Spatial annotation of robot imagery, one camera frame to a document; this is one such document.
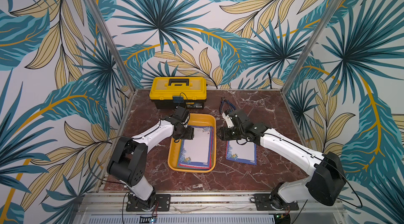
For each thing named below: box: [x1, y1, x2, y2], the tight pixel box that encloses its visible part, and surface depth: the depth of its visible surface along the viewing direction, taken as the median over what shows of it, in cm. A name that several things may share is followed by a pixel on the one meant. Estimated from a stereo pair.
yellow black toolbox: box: [149, 76, 208, 110], surface depth 100 cm
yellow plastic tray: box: [167, 113, 217, 173], surface depth 90 cm
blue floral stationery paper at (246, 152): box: [225, 139, 258, 166], surface depth 90 cm
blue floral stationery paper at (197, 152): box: [177, 125, 214, 168], surface depth 90 cm
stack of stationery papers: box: [177, 125, 214, 171], surface depth 90 cm
